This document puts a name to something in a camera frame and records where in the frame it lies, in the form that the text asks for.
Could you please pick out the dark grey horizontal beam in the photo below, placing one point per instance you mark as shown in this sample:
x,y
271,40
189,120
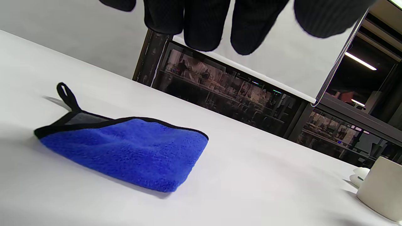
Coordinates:
x,y
361,117

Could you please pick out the beige ceramic water cup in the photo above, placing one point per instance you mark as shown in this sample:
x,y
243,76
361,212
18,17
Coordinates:
x,y
383,188

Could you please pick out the white roller blind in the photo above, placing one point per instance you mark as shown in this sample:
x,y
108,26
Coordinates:
x,y
282,62
62,31

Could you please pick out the dark grey window post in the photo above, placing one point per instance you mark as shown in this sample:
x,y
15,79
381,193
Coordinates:
x,y
298,122

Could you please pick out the white sponge cup brush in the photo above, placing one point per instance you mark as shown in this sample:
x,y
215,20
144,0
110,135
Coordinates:
x,y
361,173

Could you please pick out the ceiling strip light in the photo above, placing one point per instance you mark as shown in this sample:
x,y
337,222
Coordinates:
x,y
358,102
361,61

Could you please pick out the blue microfiber cloth black trim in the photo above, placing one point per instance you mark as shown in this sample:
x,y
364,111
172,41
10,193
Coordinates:
x,y
125,150

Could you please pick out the weathered dark window post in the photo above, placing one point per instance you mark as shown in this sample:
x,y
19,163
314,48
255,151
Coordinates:
x,y
150,59

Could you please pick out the person's left hand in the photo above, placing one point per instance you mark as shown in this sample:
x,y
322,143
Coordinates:
x,y
204,25

